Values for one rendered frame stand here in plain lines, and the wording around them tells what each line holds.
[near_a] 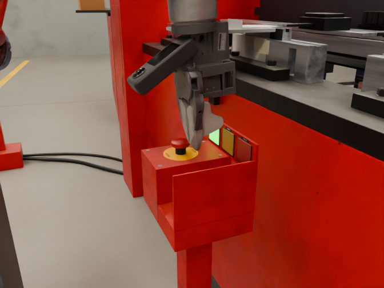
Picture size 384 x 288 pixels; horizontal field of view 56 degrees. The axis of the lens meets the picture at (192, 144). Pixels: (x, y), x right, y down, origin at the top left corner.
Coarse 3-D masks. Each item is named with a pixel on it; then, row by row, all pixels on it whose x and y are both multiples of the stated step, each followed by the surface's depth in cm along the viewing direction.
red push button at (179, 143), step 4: (172, 140) 73; (176, 140) 72; (180, 140) 72; (184, 140) 72; (172, 144) 72; (176, 144) 71; (180, 144) 71; (184, 144) 71; (188, 144) 72; (176, 148) 71; (180, 148) 71; (184, 148) 71; (176, 152) 73; (180, 152) 72; (184, 152) 73
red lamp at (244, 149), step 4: (240, 140) 66; (240, 144) 67; (244, 144) 65; (248, 144) 64; (240, 148) 67; (244, 148) 65; (248, 148) 64; (240, 152) 67; (244, 152) 66; (248, 152) 64; (240, 156) 67; (244, 156) 66; (248, 156) 64; (240, 160) 67; (244, 160) 66; (248, 160) 65
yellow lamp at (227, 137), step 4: (224, 128) 72; (224, 132) 72; (228, 132) 70; (224, 136) 72; (228, 136) 71; (232, 136) 69; (224, 140) 72; (228, 140) 71; (232, 140) 69; (224, 144) 73; (228, 144) 71; (232, 144) 70; (224, 148) 73; (228, 148) 71; (232, 148) 70; (228, 152) 72; (232, 152) 70
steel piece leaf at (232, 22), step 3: (228, 21) 107; (231, 21) 105; (234, 21) 103; (237, 21) 102; (240, 21) 101; (231, 24) 105; (234, 24) 104; (237, 24) 102; (240, 24) 101; (240, 27) 101; (243, 27) 101; (246, 27) 101; (249, 27) 101; (252, 27) 102; (255, 27) 102
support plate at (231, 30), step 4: (168, 28) 104; (232, 28) 100; (236, 28) 100; (240, 28) 100; (244, 28) 100; (248, 28) 100; (252, 28) 100; (256, 28) 100; (260, 28) 100; (264, 28) 100; (268, 28) 100; (272, 28) 100; (232, 32) 95; (236, 32) 96; (240, 32) 96; (244, 32) 97; (248, 32) 97; (252, 32) 98; (256, 32) 98; (260, 32) 99; (264, 32) 99
